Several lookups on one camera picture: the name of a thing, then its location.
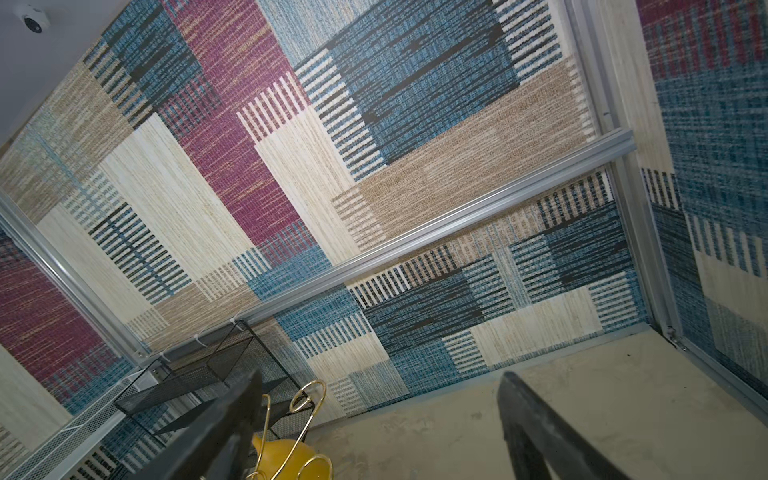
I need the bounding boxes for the white ceiling dome camera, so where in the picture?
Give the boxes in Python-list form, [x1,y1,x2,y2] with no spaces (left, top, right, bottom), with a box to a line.
[15,4,50,34]

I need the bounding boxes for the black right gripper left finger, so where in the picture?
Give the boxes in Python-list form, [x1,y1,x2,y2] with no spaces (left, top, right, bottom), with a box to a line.
[131,370,263,479]

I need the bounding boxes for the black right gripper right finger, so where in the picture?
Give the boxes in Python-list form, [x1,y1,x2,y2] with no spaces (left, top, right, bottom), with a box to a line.
[497,371,627,479]

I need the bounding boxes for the yellow wine glass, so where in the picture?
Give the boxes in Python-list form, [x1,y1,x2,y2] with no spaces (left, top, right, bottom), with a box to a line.
[247,434,334,480]

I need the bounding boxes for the gold wire wine glass rack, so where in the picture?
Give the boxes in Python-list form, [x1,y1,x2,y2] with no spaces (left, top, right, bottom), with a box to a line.
[245,379,328,478]

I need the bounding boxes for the black mesh shelf rack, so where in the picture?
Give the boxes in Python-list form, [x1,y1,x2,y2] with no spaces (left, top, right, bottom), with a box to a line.
[116,320,312,440]

